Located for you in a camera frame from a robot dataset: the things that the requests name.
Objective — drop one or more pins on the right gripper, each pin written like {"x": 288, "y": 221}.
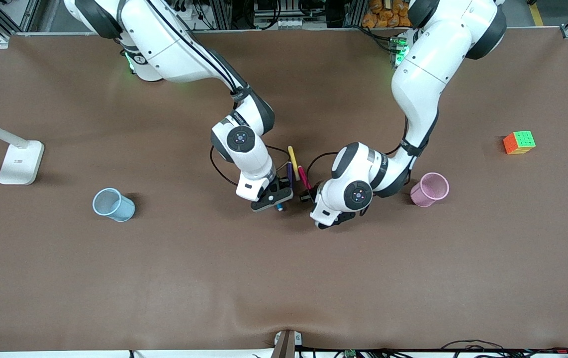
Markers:
{"x": 284, "y": 184}

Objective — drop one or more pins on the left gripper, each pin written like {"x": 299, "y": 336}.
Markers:
{"x": 308, "y": 195}

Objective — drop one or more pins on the pink marker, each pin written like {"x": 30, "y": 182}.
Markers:
{"x": 303, "y": 175}

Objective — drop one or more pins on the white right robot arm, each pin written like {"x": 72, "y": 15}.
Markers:
{"x": 174, "y": 49}

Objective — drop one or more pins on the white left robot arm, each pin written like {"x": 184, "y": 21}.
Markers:
{"x": 433, "y": 74}

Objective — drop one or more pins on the purple marker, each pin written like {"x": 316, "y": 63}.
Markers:
{"x": 290, "y": 171}

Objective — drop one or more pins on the yellow marker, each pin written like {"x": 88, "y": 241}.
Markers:
{"x": 293, "y": 159}

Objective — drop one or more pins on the pink mesh cup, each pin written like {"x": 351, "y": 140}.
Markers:
{"x": 430, "y": 191}

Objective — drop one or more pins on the small white power strip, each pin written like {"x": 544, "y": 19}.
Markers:
{"x": 290, "y": 23}

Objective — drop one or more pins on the light blue mesh cup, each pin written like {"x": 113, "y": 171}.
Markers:
{"x": 120, "y": 211}

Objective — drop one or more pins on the orange snack bags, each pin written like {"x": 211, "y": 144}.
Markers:
{"x": 386, "y": 15}

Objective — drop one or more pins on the large white power strip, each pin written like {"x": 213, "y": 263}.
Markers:
{"x": 189, "y": 14}

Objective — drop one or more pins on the colourful puzzle cube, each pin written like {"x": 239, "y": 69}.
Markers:
{"x": 519, "y": 143}

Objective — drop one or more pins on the metal table edge bracket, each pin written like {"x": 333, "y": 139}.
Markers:
{"x": 286, "y": 343}

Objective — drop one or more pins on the aluminium frame post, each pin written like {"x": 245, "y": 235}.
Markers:
{"x": 354, "y": 12}
{"x": 220, "y": 12}

